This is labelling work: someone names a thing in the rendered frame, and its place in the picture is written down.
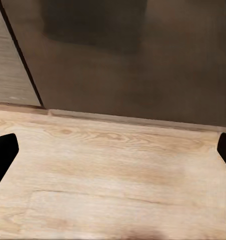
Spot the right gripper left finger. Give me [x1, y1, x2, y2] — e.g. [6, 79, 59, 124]
[0, 133, 19, 182]

